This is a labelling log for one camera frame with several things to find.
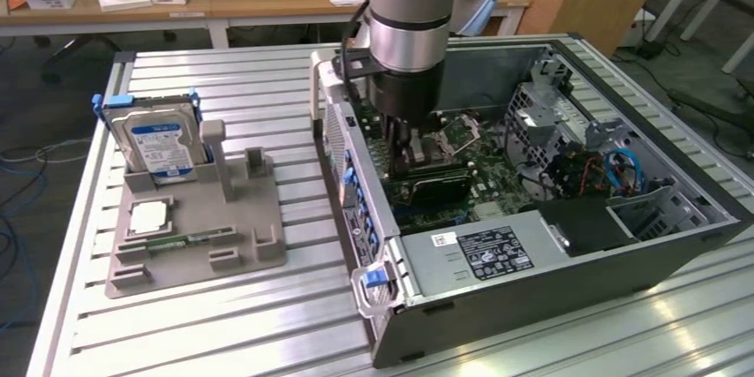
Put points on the white table frame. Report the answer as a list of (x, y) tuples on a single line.
[(704, 2)]

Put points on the green motherboard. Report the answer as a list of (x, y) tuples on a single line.
[(501, 183)]

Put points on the silver disk bay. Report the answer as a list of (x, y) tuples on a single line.
[(654, 213)]

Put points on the black office chair base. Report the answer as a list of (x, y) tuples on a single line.
[(77, 48)]

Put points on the silver CPU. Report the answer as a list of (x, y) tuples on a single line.
[(149, 217)]

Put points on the silver drive cage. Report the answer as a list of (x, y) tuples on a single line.
[(542, 125)]

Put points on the metal socket cover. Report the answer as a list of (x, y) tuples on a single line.
[(461, 130)]

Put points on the grey power supply unit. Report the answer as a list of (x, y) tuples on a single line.
[(436, 271)]

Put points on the black plastic cover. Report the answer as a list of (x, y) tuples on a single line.
[(589, 227)]

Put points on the open black PC case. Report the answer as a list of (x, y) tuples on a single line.
[(560, 306)]

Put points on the green RAM stick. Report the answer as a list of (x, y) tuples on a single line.
[(177, 242)]

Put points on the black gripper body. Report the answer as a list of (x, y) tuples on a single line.
[(406, 94)]

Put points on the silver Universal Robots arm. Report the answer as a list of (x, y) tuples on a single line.
[(406, 6)]

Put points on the hard disk with blue carrier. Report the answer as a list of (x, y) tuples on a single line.
[(157, 143)]

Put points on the grey parts rack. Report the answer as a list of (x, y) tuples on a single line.
[(194, 218)]

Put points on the CPU socket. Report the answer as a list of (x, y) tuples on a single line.
[(436, 152)]

